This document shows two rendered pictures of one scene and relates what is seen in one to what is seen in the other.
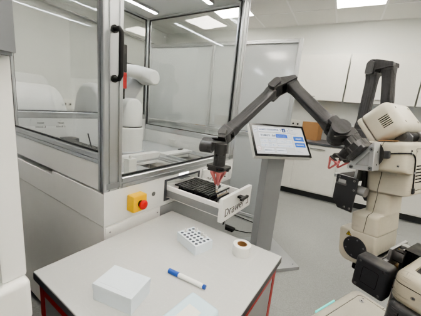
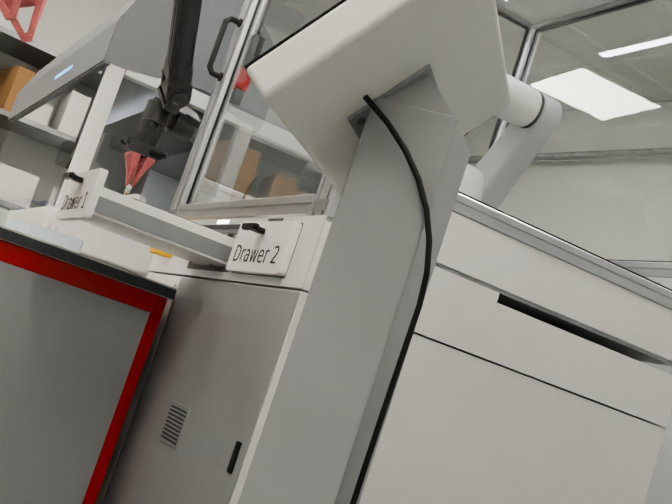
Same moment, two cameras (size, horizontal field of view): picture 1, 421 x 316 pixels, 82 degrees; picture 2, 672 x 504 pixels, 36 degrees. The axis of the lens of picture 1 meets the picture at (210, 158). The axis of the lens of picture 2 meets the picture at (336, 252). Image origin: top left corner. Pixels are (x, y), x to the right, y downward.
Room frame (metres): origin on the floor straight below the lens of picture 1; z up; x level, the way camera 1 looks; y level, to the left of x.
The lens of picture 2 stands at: (2.75, -1.75, 0.62)
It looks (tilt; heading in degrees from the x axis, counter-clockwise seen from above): 8 degrees up; 122
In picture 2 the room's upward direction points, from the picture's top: 18 degrees clockwise
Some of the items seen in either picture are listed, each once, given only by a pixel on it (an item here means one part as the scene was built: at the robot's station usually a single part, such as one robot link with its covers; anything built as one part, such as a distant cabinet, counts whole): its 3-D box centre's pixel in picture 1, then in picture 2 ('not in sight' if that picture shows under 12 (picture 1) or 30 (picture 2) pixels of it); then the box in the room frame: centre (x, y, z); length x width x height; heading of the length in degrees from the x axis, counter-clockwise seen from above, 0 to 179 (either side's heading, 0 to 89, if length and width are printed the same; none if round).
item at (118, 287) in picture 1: (122, 288); (28, 236); (0.58, 0.21, 0.79); 0.13 x 0.09 x 0.05; 71
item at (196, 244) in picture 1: (194, 240); (55, 240); (0.87, 0.03, 0.78); 0.12 x 0.08 x 0.04; 42
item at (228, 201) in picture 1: (236, 202); (80, 195); (1.08, -0.14, 0.87); 0.29 x 0.02 x 0.11; 147
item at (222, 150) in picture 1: (219, 148); (158, 114); (1.11, -0.04, 1.12); 0.07 x 0.06 x 0.07; 72
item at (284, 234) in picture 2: (215, 174); (261, 247); (1.52, -0.04, 0.87); 0.29 x 0.02 x 0.11; 147
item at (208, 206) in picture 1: (200, 192); (166, 233); (1.19, 0.03, 0.86); 0.40 x 0.26 x 0.06; 57
